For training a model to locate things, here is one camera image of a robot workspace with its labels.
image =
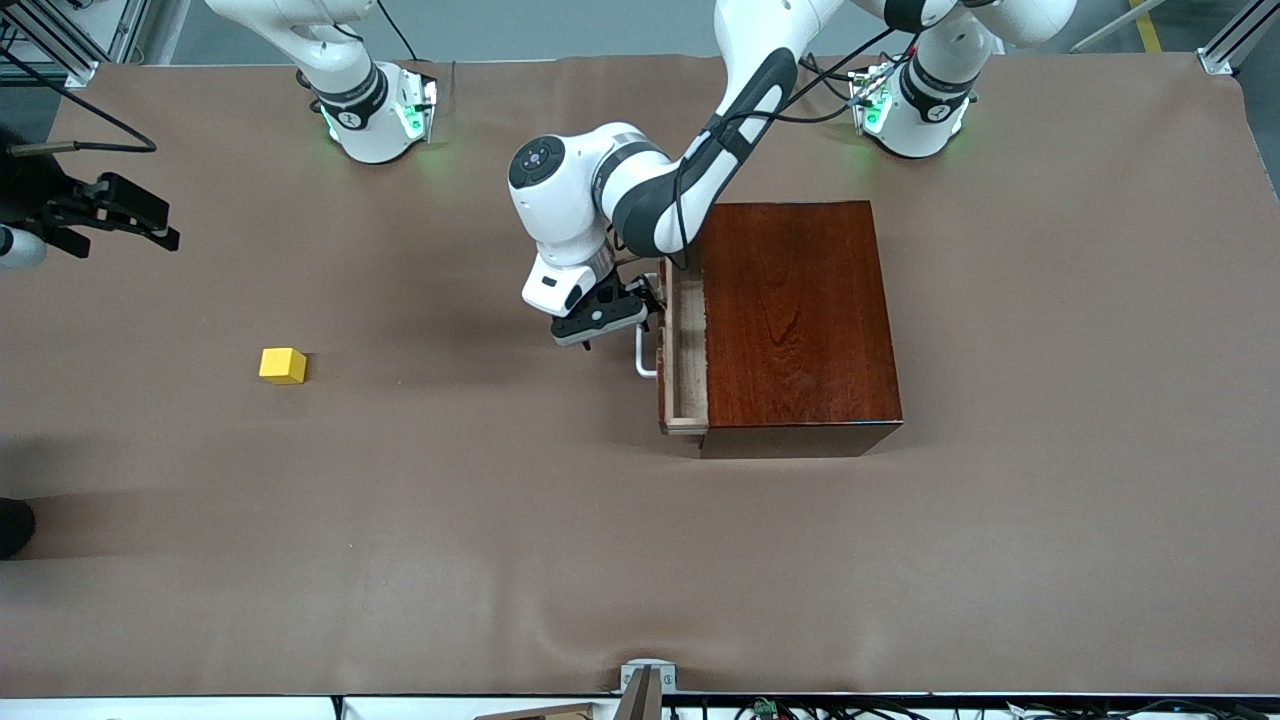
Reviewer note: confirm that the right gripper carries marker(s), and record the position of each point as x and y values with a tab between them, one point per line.
38	192

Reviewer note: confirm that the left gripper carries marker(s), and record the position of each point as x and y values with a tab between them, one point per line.
631	293

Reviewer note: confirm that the yellow block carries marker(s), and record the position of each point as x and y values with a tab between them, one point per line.
282	366

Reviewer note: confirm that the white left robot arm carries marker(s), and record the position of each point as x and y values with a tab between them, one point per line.
650	190

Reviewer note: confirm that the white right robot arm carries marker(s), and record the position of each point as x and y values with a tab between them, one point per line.
350	100

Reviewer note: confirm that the dark brown wooden cabinet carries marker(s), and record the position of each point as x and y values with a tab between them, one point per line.
800	320

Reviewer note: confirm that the metal base connector plate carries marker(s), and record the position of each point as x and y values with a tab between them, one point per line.
868	100
418	105

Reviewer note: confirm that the black shoe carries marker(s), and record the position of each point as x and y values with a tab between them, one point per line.
14	528

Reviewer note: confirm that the table cover sheet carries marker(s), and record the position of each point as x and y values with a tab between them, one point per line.
400	550

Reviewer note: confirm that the small green connector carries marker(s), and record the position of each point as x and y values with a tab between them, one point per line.
766	708

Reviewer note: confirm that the aluminium frame profile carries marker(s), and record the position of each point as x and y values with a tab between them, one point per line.
1235	40
60	40

